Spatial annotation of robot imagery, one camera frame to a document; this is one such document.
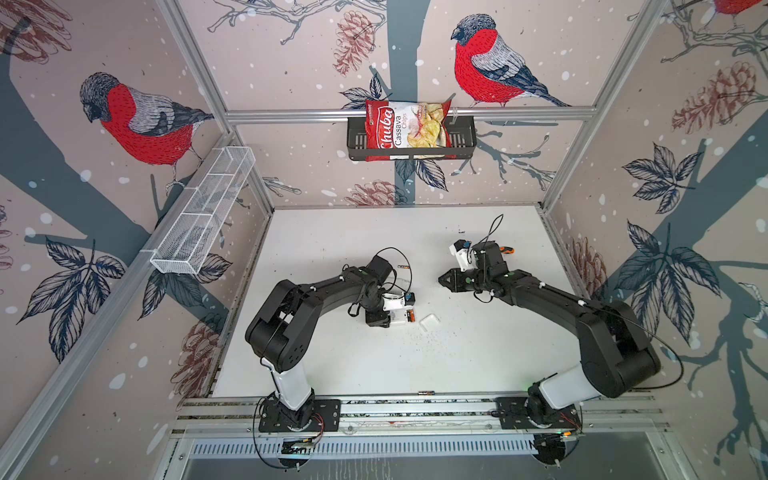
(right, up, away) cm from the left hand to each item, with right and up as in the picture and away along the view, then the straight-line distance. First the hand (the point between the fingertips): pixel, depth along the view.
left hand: (384, 313), depth 91 cm
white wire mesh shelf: (-49, +31, -12) cm, 59 cm away
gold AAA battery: (+7, +13, +11) cm, 18 cm away
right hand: (+16, +9, -2) cm, 19 cm away
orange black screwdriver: (+44, +19, +15) cm, 50 cm away
